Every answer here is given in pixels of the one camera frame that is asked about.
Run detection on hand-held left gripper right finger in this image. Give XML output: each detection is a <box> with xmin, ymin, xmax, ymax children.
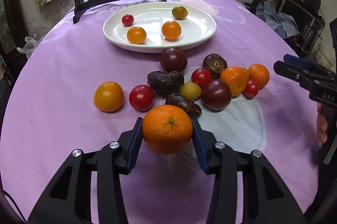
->
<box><xmin>191</xmin><ymin>117</ymin><xmax>307</xmax><ymax>224</ymax></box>

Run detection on mandarin orange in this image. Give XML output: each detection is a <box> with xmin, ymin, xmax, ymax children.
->
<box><xmin>247</xmin><ymin>63</ymin><xmax>270</xmax><ymax>88</ymax></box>
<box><xmin>220</xmin><ymin>66</ymin><xmax>248</xmax><ymax>97</ymax></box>
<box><xmin>142</xmin><ymin>105</ymin><xmax>194</xmax><ymax>155</ymax></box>

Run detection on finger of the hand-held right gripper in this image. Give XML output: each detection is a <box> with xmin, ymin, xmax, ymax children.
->
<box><xmin>273</xmin><ymin>61</ymin><xmax>321</xmax><ymax>89</ymax></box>
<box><xmin>284</xmin><ymin>54</ymin><xmax>335</xmax><ymax>76</ymax></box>

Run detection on orange cherry tomato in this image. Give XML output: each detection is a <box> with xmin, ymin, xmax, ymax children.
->
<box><xmin>127</xmin><ymin>26</ymin><xmax>147</xmax><ymax>45</ymax></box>
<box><xmin>161</xmin><ymin>21</ymin><xmax>182</xmax><ymax>41</ymax></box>

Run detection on white oval plate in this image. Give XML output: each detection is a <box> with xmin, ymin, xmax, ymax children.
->
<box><xmin>103</xmin><ymin>2</ymin><xmax>217</xmax><ymax>53</ymax></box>

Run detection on purple tablecloth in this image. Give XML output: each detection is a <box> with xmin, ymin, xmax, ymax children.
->
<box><xmin>0</xmin><ymin>0</ymin><xmax>325</xmax><ymax>224</ymax></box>

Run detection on dark wrinkled passion fruit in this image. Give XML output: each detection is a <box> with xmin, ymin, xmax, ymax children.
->
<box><xmin>165</xmin><ymin>93</ymin><xmax>202</xmax><ymax>118</ymax></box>

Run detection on blue crumpled clothing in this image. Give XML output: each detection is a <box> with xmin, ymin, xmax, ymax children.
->
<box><xmin>256</xmin><ymin>0</ymin><xmax>300</xmax><ymax>38</ymax></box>

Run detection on black monitor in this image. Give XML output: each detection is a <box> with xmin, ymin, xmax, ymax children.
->
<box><xmin>278</xmin><ymin>0</ymin><xmax>318</xmax><ymax>34</ymax></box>

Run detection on dark purple tomato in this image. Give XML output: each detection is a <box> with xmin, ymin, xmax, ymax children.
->
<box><xmin>201</xmin><ymin>79</ymin><xmax>232</xmax><ymax>111</ymax></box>
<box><xmin>160</xmin><ymin>48</ymin><xmax>188</xmax><ymax>73</ymax></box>

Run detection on large orange tomato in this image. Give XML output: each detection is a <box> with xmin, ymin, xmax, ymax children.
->
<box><xmin>93</xmin><ymin>81</ymin><xmax>125</xmax><ymax>112</ymax></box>

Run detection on green cherry tomato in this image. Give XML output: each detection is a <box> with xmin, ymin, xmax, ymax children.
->
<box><xmin>172</xmin><ymin>6</ymin><xmax>188</xmax><ymax>20</ymax></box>

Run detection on large red cherry tomato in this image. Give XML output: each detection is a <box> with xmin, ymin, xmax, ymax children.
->
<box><xmin>129</xmin><ymin>85</ymin><xmax>155</xmax><ymax>111</ymax></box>

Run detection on white plastic bag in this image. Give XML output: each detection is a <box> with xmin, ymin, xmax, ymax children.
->
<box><xmin>16</xmin><ymin>35</ymin><xmax>43</xmax><ymax>59</ymax></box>

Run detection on yellow-green cherry tomato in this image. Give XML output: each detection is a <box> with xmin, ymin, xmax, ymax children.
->
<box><xmin>180</xmin><ymin>81</ymin><xmax>202</xmax><ymax>101</ymax></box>

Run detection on small red cherry tomato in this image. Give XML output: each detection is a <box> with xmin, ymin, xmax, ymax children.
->
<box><xmin>243</xmin><ymin>79</ymin><xmax>259</xmax><ymax>98</ymax></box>

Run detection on person's right hand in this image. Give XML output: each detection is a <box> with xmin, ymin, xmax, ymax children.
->
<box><xmin>316</xmin><ymin>102</ymin><xmax>329</xmax><ymax>146</ymax></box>

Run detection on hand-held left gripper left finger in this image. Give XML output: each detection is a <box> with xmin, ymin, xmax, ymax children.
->
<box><xmin>28</xmin><ymin>117</ymin><xmax>144</xmax><ymax>224</ymax></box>

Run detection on round dark passion fruit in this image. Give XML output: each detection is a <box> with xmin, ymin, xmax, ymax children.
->
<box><xmin>203</xmin><ymin>54</ymin><xmax>228</xmax><ymax>79</ymax></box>

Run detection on elongated dark passion fruit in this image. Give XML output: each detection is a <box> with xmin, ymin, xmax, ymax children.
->
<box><xmin>147</xmin><ymin>71</ymin><xmax>185</xmax><ymax>92</ymax></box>

